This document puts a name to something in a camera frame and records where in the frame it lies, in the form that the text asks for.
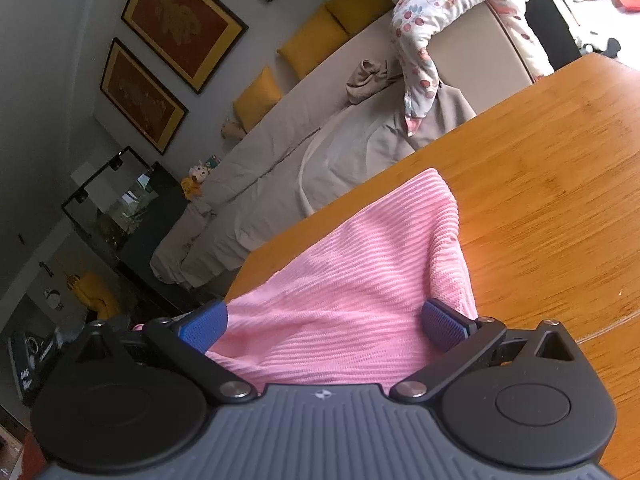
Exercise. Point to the yellow cushion far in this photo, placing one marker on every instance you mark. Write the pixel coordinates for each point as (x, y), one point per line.
(356, 15)

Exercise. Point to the yellow cushion near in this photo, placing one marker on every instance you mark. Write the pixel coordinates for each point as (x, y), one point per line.
(257, 99)

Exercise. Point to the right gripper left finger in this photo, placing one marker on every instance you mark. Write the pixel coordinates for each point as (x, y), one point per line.
(184, 342)

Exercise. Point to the pink knit sweater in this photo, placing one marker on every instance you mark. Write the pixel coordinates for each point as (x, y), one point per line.
(347, 310)

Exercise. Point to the small plush toy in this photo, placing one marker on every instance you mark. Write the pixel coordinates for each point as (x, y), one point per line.
(192, 183)

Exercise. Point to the yellow cushion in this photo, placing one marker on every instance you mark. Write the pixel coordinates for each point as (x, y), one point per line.
(319, 37)
(257, 99)
(356, 15)

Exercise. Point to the upper framed red picture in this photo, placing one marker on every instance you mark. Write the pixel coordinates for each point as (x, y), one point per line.
(192, 36)

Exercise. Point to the glass fish tank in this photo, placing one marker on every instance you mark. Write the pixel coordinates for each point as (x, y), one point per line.
(124, 208)

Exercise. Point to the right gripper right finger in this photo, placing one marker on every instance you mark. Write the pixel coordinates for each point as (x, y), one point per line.
(465, 345)

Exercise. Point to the yellow object on floor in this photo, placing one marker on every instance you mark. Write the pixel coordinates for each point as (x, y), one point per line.
(93, 292)

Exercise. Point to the yellow cushion middle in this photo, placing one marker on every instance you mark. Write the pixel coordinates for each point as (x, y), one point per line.
(319, 37)

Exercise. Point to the framed red picture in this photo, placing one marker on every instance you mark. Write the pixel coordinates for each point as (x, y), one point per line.
(141, 97)
(192, 36)

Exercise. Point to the beige sofa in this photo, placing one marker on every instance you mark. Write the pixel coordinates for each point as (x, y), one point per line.
(315, 145)

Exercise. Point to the lower framed red picture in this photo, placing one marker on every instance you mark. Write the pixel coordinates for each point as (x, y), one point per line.
(141, 97)

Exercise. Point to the crumpled beige cloth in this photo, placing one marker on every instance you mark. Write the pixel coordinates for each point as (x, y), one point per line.
(371, 77)

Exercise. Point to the floral blanket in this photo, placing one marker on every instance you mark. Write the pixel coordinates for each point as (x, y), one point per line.
(415, 22)

